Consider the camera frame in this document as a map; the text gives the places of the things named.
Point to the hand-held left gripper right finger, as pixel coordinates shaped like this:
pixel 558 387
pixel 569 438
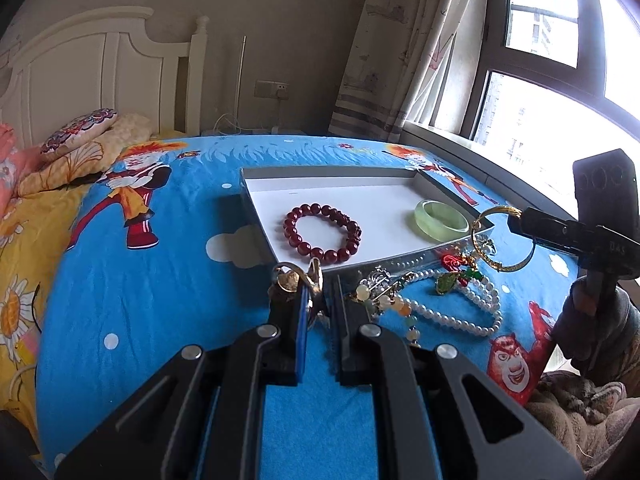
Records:
pixel 345 330

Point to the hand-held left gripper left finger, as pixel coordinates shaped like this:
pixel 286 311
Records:
pixel 301 332

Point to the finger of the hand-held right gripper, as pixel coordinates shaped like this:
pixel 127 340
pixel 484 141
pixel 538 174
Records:
pixel 542 227

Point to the gold bangle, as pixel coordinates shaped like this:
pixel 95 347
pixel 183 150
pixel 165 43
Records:
pixel 511 266

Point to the silver gem brooch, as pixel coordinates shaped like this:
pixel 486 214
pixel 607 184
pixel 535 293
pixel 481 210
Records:
pixel 484 246

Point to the silver flower brooch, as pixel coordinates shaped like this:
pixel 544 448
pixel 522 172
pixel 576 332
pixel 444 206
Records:
pixel 380 277

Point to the green stone pendant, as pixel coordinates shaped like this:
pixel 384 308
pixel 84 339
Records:
pixel 445 284

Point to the grey cardboard tray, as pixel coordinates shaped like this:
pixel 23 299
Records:
pixel 380 210

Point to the person's right hand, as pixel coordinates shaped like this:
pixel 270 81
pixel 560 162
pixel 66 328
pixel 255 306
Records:
pixel 590 335

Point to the green jade bangle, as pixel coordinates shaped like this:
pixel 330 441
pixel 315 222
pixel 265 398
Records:
pixel 426 225

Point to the dark framed window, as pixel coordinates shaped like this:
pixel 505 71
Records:
pixel 550 85

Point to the blue cartoon blanket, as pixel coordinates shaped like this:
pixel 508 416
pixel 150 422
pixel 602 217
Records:
pixel 150 285

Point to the brown fuzzy blanket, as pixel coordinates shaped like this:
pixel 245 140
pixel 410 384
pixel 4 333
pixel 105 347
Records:
pixel 580 410

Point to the cream printed curtain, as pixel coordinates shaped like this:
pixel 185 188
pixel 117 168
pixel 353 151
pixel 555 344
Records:
pixel 395 50

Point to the thin white pole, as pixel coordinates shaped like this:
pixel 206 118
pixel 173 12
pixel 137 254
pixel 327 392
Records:
pixel 241 85

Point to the yellow floral pillow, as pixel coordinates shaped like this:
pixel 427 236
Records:
pixel 75 167

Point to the yellow daisy bed sheet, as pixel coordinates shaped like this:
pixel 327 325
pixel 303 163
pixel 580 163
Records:
pixel 25 260

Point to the patterned embroidered pillow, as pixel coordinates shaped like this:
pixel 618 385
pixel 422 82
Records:
pixel 80 130

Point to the pink quilt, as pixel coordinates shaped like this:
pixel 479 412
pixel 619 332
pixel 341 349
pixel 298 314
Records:
pixel 15 160

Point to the white wooden headboard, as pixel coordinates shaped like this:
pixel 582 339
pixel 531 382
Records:
pixel 90 70

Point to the wall socket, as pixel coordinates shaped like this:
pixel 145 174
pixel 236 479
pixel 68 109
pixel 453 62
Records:
pixel 271 90

